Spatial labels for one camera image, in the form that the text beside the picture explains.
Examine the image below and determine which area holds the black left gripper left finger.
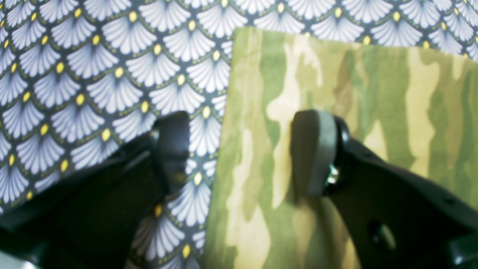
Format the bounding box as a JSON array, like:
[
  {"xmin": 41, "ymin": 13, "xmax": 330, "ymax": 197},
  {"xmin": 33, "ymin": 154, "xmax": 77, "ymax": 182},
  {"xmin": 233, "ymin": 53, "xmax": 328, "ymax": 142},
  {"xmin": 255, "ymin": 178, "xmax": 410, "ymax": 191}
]
[{"xmin": 1, "ymin": 111, "xmax": 190, "ymax": 269}]

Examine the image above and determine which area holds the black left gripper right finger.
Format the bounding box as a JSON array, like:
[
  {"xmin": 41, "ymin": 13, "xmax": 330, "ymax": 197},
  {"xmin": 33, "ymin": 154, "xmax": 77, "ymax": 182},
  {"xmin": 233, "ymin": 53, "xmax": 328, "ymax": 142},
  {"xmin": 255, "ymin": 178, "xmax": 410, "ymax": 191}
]
[{"xmin": 291, "ymin": 109, "xmax": 478, "ymax": 269}]

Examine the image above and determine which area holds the fan-patterned tablecloth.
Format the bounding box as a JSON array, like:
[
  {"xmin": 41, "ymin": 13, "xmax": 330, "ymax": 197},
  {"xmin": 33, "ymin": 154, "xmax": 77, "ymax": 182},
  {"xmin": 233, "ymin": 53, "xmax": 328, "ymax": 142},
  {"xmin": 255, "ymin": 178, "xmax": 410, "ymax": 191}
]
[{"xmin": 1, "ymin": 0, "xmax": 477, "ymax": 269}]

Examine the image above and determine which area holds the camouflage T-shirt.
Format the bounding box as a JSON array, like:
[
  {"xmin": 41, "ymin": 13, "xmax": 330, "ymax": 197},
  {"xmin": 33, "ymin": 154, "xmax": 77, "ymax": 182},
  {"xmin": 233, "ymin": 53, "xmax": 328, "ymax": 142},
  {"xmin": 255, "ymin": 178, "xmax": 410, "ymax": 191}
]
[{"xmin": 201, "ymin": 27, "xmax": 477, "ymax": 269}]

